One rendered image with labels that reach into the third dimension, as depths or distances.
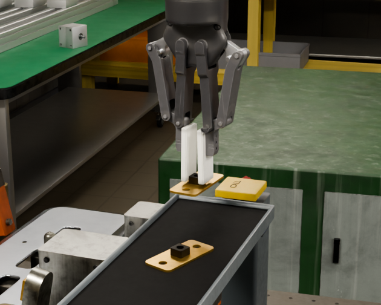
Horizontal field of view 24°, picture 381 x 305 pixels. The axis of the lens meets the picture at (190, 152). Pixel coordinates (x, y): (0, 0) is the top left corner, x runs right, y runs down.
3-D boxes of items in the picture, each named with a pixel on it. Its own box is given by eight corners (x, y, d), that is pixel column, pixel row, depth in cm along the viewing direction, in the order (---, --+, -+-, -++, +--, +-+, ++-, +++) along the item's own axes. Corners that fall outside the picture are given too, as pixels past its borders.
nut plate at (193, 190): (198, 172, 116) (198, 163, 115) (225, 177, 114) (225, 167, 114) (167, 192, 109) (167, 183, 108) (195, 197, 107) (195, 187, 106)
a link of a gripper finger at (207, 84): (207, 36, 107) (217, 36, 106) (214, 125, 110) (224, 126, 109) (192, 41, 104) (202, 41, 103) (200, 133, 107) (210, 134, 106)
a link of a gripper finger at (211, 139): (209, 112, 108) (231, 115, 107) (210, 152, 110) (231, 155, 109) (204, 115, 107) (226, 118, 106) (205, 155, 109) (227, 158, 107)
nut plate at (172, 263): (190, 241, 106) (190, 232, 106) (215, 249, 104) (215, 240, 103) (143, 264, 100) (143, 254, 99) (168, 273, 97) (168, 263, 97)
